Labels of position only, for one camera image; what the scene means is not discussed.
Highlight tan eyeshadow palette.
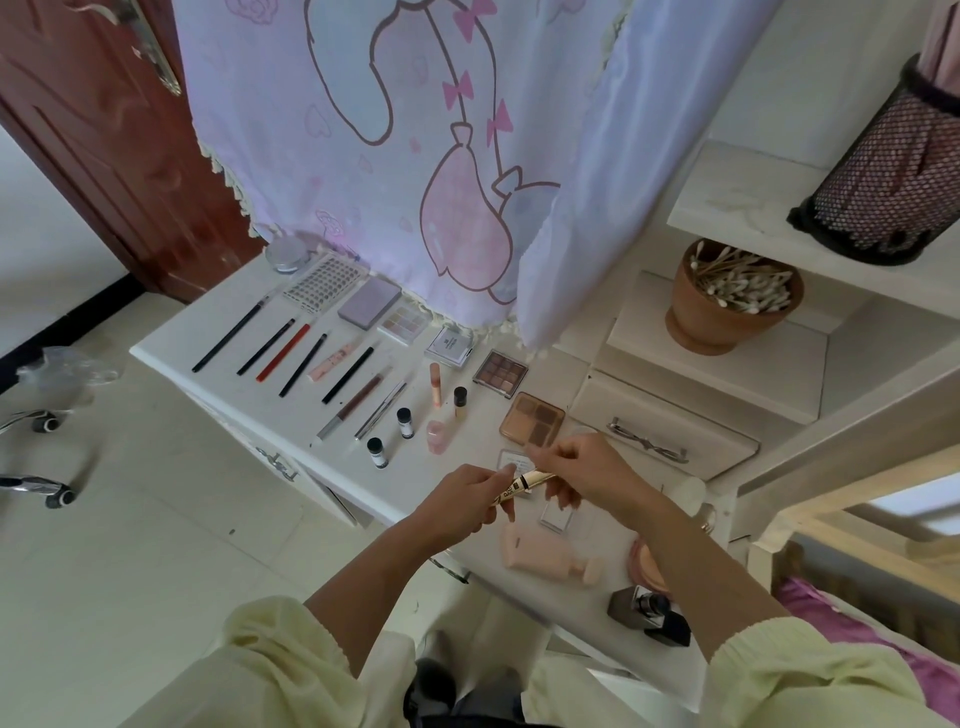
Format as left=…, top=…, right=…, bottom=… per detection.
left=499, top=393, right=567, bottom=450

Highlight small white bow-handle drawer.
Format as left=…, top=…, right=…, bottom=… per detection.
left=570, top=370, right=759, bottom=482

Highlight wooden bed frame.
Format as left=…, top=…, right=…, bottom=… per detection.
left=735, top=352, right=960, bottom=662

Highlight pink cushion compact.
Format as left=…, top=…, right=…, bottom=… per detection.
left=627, top=537, right=669, bottom=594

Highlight square bottle with black cap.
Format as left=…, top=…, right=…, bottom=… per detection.
left=607, top=585, right=669, bottom=629

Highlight reddish brown door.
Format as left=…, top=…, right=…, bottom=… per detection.
left=0, top=0, right=264, bottom=302

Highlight lavender rectangular palette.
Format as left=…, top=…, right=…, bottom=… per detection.
left=337, top=274, right=404, bottom=332

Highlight white false eyelash tray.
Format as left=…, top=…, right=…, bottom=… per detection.
left=282, top=255, right=366, bottom=314

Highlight dark container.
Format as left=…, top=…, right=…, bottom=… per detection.
left=787, top=52, right=960, bottom=267

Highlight person's left forearm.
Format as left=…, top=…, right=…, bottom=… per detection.
left=120, top=517, right=467, bottom=728

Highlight white shelf unit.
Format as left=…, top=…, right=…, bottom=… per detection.
left=600, top=0, right=960, bottom=482

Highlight round silver compact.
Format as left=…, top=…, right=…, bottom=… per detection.
left=265, top=232, right=314, bottom=275

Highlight person's left hand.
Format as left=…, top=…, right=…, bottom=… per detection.
left=405, top=462, right=519, bottom=549

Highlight terracotta pot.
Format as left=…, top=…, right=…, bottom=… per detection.
left=666, top=240, right=806, bottom=357

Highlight pink cartoon print cloth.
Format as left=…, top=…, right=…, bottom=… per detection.
left=172, top=0, right=782, bottom=350

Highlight white table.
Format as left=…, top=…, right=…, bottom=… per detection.
left=130, top=240, right=752, bottom=707

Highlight person's dark trousers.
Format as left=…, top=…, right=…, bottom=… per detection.
left=402, top=630, right=527, bottom=728

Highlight red lip pencil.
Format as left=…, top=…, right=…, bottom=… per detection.
left=255, top=322, right=314, bottom=384

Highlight white egg-shaped case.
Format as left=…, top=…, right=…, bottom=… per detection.
left=667, top=477, right=710, bottom=519

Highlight dark brown eyeshadow palette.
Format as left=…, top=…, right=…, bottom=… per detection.
left=474, top=351, right=530, bottom=399

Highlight person's right hand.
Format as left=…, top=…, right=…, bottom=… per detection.
left=532, top=432, right=662, bottom=527

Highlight pink foundation tube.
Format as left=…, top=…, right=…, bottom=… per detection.
left=502, top=522, right=602, bottom=590

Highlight person's right forearm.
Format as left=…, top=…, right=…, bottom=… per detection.
left=630, top=495, right=954, bottom=728

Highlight clear eyeshadow palette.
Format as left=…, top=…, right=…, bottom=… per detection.
left=378, top=300, right=434, bottom=347

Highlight metal chair leg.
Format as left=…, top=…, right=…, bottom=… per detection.
left=0, top=472, right=77, bottom=509
left=0, top=408, right=62, bottom=437

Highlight bunch of cotton swabs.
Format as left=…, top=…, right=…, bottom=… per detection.
left=690, top=240, right=797, bottom=314

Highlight clear plastic bag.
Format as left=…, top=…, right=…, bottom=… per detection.
left=15, top=345, right=122, bottom=399

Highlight silver door handle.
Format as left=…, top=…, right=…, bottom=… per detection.
left=67, top=0, right=182, bottom=99

